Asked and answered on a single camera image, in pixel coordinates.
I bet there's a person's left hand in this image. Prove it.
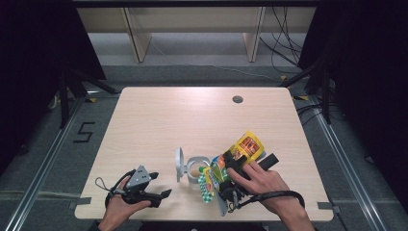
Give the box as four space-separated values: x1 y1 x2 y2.
101 192 152 225

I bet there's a clear jar with grey lid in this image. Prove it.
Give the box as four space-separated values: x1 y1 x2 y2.
174 146 212 193

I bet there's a black tape floor marking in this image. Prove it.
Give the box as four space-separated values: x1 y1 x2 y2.
72 121 96 144

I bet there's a black curtain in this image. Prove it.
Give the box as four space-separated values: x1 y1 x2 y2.
297 0 408 206
0 0 108 176

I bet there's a bundle of black hanging cables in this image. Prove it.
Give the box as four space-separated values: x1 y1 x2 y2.
259 6 305 75

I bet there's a wooden shelf unit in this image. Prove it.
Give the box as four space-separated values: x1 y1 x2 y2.
76 6 318 64

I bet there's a yellow seasoning bag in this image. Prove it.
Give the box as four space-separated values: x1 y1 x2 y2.
196 130 267 205

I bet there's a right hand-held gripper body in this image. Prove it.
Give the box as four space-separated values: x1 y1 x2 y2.
213 152 280 218

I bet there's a black metal stand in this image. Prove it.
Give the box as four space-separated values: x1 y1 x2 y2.
278 59 335 125
57 67 119 130

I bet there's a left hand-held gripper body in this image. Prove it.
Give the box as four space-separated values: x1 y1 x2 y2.
110 165 163 209

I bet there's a person's right hand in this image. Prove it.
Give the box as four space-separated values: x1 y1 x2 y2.
226 160 292 215

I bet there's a metal floor rail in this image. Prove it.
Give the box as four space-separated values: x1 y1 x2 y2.
3 95 85 231
308 95 384 231

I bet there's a thin black cable loop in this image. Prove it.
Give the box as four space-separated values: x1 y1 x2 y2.
94 168 137 194

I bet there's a thick black cable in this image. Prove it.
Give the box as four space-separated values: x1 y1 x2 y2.
229 190 306 214

